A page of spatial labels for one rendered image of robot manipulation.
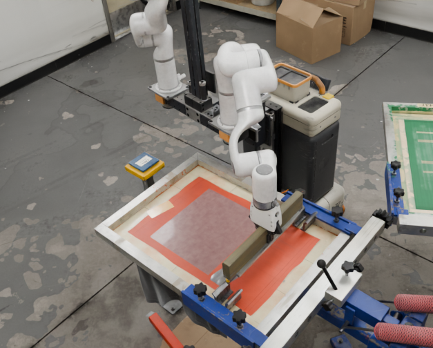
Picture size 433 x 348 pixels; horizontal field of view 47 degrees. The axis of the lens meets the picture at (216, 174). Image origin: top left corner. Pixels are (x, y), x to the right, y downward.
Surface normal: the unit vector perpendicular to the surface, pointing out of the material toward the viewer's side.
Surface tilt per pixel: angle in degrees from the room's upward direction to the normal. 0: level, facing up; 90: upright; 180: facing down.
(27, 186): 0
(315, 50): 90
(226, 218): 0
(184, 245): 0
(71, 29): 90
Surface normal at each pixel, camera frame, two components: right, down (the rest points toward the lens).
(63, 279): -0.08, -0.76
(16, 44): 0.75, 0.38
